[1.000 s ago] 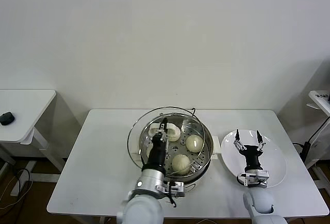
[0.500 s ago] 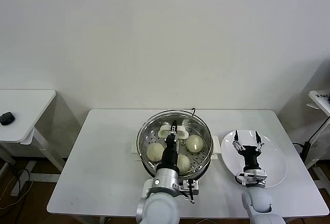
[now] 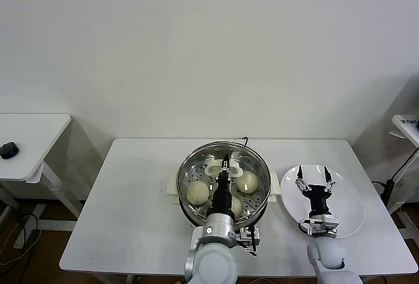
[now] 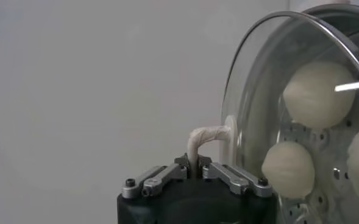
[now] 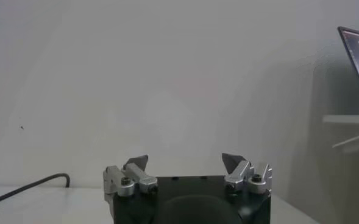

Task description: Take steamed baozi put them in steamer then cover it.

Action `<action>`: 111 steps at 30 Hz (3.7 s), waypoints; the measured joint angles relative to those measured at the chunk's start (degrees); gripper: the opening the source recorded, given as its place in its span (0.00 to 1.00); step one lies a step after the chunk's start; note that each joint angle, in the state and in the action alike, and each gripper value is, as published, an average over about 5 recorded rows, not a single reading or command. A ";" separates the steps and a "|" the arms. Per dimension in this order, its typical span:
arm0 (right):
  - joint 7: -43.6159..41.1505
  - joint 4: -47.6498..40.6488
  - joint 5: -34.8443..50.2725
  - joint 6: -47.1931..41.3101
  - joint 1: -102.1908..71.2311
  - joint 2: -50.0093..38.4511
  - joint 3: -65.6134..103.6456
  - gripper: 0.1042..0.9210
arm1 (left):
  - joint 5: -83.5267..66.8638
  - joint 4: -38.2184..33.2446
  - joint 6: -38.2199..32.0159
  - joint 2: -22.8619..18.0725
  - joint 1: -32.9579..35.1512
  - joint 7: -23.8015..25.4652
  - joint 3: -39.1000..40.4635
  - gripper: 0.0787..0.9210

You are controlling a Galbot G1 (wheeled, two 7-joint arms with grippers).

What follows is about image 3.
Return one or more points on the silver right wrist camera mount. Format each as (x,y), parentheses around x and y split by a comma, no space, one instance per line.
(322,225)

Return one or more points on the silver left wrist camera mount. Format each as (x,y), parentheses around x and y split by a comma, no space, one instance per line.
(248,236)

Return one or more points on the steel steamer basket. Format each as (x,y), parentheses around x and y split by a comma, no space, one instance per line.
(171,184)

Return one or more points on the black power strip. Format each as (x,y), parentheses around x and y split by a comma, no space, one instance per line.
(389,192)

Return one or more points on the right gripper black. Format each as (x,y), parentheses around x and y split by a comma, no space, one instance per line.
(319,199)

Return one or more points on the round glass lid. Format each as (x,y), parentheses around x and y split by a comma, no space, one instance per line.
(212,167)

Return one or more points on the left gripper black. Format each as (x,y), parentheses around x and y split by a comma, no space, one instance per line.
(222,195)

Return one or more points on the white side table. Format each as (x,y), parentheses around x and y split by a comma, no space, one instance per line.
(42,140)

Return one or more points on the white side stand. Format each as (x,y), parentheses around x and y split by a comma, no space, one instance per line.
(407,131)

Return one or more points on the white steamed baozi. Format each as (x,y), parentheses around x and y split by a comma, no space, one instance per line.
(247,182)
(238,207)
(197,193)

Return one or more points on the white round plate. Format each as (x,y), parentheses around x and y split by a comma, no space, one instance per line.
(347,205)

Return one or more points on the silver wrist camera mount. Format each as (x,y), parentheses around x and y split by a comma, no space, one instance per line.
(248,236)
(322,225)

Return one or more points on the black computer mouse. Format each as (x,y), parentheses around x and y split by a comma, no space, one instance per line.
(8,150)

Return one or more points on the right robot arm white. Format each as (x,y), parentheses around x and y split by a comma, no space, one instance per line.
(327,258)

